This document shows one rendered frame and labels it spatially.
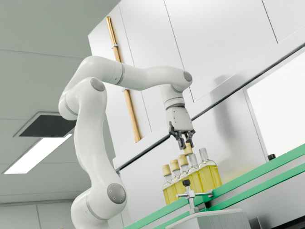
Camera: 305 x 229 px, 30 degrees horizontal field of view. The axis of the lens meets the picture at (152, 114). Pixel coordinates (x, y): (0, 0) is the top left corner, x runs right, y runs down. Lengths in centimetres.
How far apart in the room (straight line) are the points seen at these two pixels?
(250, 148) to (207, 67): 43
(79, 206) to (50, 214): 683
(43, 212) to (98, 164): 682
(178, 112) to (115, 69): 32
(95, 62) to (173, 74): 32
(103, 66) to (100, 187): 51
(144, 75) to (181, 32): 43
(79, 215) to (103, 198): 14
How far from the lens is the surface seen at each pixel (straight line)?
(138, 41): 283
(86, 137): 193
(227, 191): 207
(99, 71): 210
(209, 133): 236
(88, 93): 194
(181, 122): 226
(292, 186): 186
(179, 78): 223
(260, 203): 194
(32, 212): 860
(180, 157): 228
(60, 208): 883
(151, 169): 270
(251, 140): 220
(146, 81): 221
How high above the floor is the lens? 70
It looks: 21 degrees up
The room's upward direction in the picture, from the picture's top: 15 degrees counter-clockwise
